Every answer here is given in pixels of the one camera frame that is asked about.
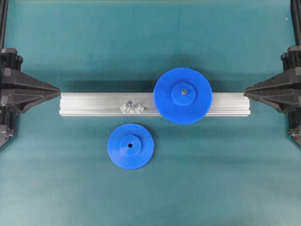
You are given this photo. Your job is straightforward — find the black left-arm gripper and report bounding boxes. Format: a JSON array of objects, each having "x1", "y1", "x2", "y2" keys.
[{"x1": 0, "y1": 48, "x2": 60, "y2": 141}]

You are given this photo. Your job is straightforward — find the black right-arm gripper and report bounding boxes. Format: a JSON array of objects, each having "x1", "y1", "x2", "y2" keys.
[{"x1": 244, "y1": 46, "x2": 301, "y2": 144}]

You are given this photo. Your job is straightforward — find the small blue plastic gear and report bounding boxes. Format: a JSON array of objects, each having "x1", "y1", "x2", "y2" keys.
[{"x1": 107, "y1": 123, "x2": 155, "y2": 170}]

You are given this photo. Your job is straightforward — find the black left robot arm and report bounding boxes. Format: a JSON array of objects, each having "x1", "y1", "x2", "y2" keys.
[{"x1": 0, "y1": 0, "x2": 60, "y2": 146}]

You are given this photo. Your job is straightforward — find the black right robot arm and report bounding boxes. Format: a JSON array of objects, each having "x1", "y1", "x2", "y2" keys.
[{"x1": 244, "y1": 0, "x2": 301, "y2": 145}]

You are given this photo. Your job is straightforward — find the large blue plastic gear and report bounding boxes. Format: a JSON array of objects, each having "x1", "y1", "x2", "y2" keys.
[{"x1": 153, "y1": 67, "x2": 213, "y2": 125}]

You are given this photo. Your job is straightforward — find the aluminium extrusion rail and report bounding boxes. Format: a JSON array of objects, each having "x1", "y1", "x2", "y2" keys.
[{"x1": 59, "y1": 92, "x2": 251, "y2": 117}]

